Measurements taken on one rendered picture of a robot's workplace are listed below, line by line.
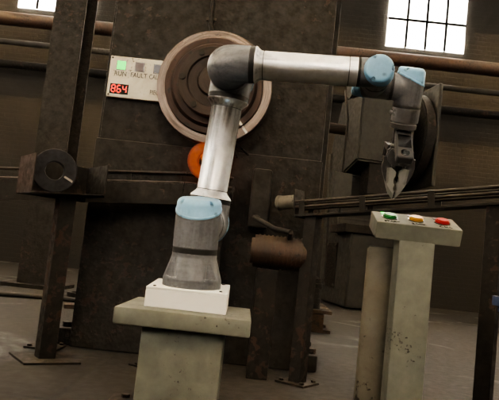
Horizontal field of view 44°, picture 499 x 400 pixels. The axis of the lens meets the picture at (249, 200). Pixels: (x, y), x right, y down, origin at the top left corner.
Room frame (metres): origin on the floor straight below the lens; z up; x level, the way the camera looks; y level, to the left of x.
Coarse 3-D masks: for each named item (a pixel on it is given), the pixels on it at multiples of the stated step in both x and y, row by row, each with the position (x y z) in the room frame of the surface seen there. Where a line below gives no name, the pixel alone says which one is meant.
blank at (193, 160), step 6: (198, 144) 2.49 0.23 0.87; (204, 144) 2.49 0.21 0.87; (192, 150) 2.49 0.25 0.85; (198, 150) 2.49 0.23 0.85; (192, 156) 2.49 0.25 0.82; (198, 156) 2.49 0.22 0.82; (192, 162) 2.49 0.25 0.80; (198, 162) 2.49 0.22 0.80; (192, 168) 2.49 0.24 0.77; (198, 168) 2.49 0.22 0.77; (198, 174) 2.49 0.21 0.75
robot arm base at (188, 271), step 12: (180, 252) 1.55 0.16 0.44; (192, 252) 1.54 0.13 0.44; (204, 252) 1.55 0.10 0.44; (216, 252) 1.59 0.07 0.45; (168, 264) 1.58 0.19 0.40; (180, 264) 1.55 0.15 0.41; (192, 264) 1.54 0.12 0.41; (204, 264) 1.55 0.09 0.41; (216, 264) 1.59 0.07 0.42; (168, 276) 1.56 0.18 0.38; (180, 276) 1.54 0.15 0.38; (192, 276) 1.53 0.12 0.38; (204, 276) 1.55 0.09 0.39; (216, 276) 1.57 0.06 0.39; (192, 288) 1.53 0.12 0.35; (204, 288) 1.54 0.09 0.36; (216, 288) 1.57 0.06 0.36
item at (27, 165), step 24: (24, 168) 2.21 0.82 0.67; (48, 168) 2.32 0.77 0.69; (96, 168) 2.34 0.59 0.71; (24, 192) 2.17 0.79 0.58; (48, 192) 2.13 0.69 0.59; (72, 192) 2.38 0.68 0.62; (96, 192) 2.31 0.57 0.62; (72, 216) 2.25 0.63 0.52; (48, 264) 2.25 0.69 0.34; (48, 288) 2.23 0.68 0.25; (48, 312) 2.23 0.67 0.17; (48, 336) 2.24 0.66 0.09; (24, 360) 2.16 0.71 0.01; (48, 360) 2.21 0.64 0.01; (72, 360) 2.25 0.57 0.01
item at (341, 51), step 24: (0, 24) 7.95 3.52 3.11; (24, 24) 7.90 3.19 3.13; (48, 24) 7.87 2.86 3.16; (96, 24) 7.85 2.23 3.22; (48, 48) 8.15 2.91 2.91; (96, 48) 8.11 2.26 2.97; (360, 48) 7.85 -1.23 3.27; (96, 72) 8.28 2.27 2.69; (480, 72) 7.84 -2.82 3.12; (336, 96) 8.25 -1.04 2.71
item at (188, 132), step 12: (192, 36) 2.47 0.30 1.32; (204, 36) 2.47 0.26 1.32; (216, 36) 2.47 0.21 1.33; (228, 36) 2.47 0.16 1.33; (180, 48) 2.47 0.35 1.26; (168, 60) 2.47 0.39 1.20; (264, 84) 2.47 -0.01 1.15; (264, 96) 2.47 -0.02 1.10; (168, 108) 2.47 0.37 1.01; (264, 108) 2.47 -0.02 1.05; (168, 120) 2.47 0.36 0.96; (252, 120) 2.47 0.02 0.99; (180, 132) 2.47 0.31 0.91; (192, 132) 2.47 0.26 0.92; (240, 132) 2.47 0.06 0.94
